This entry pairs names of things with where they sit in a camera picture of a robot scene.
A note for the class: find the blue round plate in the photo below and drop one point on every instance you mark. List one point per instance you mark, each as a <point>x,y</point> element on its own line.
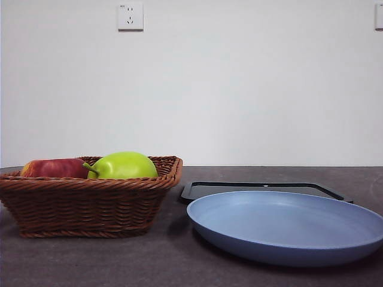
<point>284,227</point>

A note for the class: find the brown wicker basket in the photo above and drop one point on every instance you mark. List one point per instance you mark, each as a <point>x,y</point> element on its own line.
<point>83,206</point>

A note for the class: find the green apple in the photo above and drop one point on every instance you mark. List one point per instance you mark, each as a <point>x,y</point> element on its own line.
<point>125,166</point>

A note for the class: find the black flat tray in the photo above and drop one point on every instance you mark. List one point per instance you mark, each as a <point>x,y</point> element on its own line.
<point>257,188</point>

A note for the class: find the red apple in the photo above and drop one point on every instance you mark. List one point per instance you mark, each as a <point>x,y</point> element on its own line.
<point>54,169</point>

